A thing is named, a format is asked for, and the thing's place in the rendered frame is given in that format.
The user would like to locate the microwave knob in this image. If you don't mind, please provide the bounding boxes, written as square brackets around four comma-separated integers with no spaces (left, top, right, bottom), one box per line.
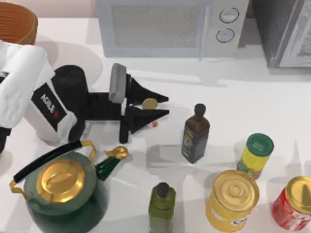
[219,7,240,23]
[215,27,236,44]

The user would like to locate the green and gold kettle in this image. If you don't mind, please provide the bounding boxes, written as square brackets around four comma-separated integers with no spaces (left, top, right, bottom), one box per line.
[9,139,130,233]

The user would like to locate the orange woven basket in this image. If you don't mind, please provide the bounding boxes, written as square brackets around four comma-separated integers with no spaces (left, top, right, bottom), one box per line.
[0,1,39,45]

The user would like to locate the dark brown bottle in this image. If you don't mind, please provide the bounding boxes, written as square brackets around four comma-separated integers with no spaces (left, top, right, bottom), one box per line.
[180,103,210,164]

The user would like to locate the large yellow gold-topped can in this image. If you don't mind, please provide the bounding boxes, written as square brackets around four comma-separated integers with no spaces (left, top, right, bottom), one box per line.
[205,169,260,233]

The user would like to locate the microwave door handle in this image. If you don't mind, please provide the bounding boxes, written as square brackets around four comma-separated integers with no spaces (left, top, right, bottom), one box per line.
[199,6,211,60]

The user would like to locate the large red gold-topped can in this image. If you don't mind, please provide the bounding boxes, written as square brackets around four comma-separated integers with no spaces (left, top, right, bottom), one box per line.
[272,175,311,231]

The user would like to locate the green bottle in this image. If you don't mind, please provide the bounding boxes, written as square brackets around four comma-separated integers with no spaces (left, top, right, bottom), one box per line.
[148,182,176,233]

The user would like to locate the microwave door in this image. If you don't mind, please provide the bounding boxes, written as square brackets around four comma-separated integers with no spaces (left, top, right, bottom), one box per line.
[95,0,210,58]

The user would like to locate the yellow can with green lid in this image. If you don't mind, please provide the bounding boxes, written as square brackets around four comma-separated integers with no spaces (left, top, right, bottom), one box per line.
[236,133,275,180]

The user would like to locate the pale microwave oven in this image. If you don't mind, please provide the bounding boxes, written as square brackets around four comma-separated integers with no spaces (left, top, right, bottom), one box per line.
[94,0,250,60]

